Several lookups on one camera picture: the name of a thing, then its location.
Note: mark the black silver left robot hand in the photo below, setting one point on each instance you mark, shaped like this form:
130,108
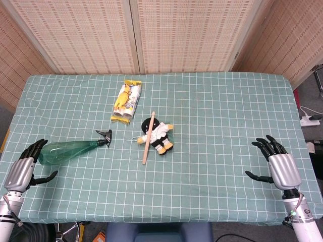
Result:
21,174

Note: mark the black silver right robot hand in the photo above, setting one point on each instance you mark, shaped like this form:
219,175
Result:
283,169

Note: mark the green spray bottle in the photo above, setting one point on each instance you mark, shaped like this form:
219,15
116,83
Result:
63,150

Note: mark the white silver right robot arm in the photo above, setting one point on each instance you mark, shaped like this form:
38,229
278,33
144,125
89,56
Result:
301,221

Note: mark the black box device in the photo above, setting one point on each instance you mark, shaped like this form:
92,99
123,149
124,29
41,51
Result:
317,165

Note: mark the white power strip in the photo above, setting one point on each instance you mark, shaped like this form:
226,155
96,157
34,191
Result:
309,122

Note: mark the metal stool base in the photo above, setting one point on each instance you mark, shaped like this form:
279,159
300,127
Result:
68,230

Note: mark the green grid tablecloth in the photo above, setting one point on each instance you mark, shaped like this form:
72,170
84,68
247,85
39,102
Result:
202,164

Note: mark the metal chair leg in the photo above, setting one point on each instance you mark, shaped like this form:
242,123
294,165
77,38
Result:
318,80

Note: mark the orange floor item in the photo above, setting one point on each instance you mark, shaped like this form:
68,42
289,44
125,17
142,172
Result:
100,237

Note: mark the woven folding screen panel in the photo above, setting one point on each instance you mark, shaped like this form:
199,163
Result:
189,32
15,65
290,37
83,35

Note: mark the black white plush doll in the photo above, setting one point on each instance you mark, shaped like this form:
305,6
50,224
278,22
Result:
161,134

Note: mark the wooden drumstick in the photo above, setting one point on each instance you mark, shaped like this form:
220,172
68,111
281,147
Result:
149,138

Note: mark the blue chair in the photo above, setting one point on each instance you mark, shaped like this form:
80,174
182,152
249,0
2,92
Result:
159,232

